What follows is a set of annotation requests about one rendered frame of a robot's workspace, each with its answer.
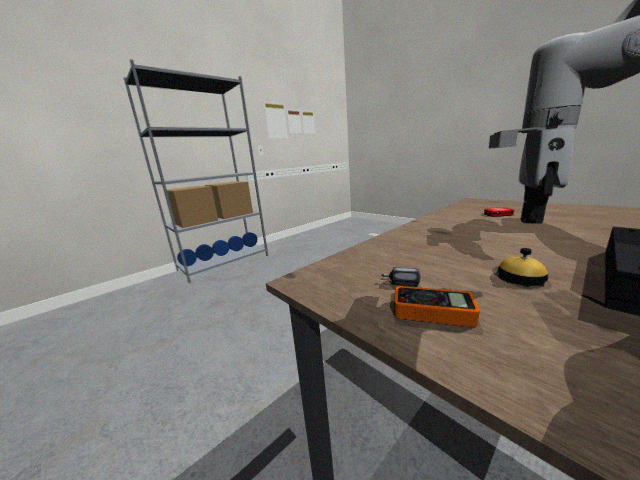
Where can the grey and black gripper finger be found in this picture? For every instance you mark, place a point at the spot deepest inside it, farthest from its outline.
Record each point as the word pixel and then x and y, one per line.
pixel 534 210
pixel 527 189

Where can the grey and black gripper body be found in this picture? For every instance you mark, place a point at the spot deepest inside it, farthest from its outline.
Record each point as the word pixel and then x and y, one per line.
pixel 539 151

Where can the yellow dome bell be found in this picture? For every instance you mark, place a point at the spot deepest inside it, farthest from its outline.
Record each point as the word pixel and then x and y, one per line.
pixel 523 269

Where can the orange digital multimeter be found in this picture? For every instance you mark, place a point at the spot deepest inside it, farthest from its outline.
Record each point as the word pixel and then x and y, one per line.
pixel 436 305

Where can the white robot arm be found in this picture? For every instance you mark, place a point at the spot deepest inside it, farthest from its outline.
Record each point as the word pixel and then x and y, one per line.
pixel 561 69

